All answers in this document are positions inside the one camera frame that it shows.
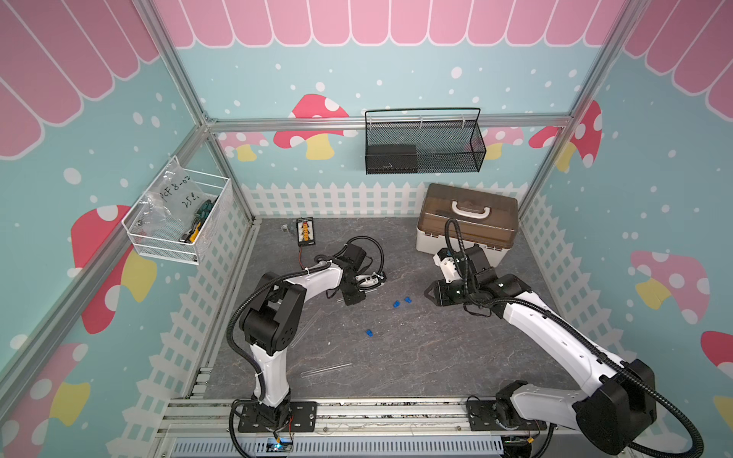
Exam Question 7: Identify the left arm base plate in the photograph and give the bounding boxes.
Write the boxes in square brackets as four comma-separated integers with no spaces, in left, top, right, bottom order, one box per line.
[235,401,318,433]

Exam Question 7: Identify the clear test tube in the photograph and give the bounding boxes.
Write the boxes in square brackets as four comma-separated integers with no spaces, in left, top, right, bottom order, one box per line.
[301,363,352,379]
[292,310,322,347]

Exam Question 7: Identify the clear plastic bag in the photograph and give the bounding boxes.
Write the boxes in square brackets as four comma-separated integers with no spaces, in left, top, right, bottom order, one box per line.
[137,160,206,231]

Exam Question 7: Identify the black mesh wall basket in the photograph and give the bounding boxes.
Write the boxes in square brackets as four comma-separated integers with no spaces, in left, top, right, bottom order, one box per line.
[364,107,487,174]

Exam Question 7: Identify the black board yellow connectors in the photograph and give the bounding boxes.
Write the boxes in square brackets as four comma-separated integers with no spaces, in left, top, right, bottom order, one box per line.
[296,217,316,247]

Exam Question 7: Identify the clear test tube lower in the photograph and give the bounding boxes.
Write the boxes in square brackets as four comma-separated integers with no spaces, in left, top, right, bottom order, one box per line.
[301,363,352,379]

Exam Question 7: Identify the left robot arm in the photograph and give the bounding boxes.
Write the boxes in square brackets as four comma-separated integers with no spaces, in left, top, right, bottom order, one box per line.
[225,236,387,427]

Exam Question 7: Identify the green tool in basket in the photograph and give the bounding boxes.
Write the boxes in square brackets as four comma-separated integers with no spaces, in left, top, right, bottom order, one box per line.
[179,200,215,244]

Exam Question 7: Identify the white wire wall basket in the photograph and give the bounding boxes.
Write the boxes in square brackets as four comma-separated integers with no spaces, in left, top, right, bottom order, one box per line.
[122,158,233,265]

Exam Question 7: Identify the black box in basket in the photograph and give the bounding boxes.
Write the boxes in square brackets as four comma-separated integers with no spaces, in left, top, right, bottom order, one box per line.
[365,144,418,175]

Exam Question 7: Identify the brown lid storage box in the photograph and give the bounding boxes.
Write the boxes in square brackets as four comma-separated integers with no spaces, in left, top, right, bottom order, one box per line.
[415,183,519,266]

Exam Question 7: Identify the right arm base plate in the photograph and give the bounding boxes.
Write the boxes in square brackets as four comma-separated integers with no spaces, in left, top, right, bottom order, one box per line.
[465,396,547,433]

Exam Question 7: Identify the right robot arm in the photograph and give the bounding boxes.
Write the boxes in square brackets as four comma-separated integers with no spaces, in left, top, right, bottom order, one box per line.
[426,218,704,457]

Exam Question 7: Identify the clear test tube left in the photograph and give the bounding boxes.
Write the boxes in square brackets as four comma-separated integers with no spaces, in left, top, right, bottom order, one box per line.
[292,310,322,347]

